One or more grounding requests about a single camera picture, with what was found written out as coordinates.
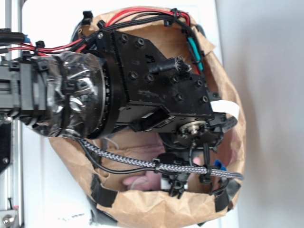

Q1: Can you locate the black metal bracket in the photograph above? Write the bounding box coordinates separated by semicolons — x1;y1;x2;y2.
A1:
0;124;12;174

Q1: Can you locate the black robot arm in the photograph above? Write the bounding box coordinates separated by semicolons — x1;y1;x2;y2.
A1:
0;31;239;150

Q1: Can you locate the aluminium frame rail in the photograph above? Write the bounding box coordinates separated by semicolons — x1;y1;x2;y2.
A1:
0;0;25;228

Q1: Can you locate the white ribbon cable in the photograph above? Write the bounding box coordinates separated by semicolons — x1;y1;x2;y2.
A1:
210;99;240;123

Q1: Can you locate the grey braided cable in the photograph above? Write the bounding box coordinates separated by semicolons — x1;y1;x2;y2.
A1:
78;138;245;181

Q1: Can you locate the brown paper bag bin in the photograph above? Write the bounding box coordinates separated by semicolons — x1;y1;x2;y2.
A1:
49;6;247;228

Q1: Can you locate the pink plush bunny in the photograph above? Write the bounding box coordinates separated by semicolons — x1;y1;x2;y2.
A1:
122;137;202;191

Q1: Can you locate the red and black wire bundle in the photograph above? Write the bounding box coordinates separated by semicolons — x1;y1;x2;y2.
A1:
0;7;207;76

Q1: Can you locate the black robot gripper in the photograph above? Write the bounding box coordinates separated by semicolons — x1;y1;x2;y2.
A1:
96;31;235;151

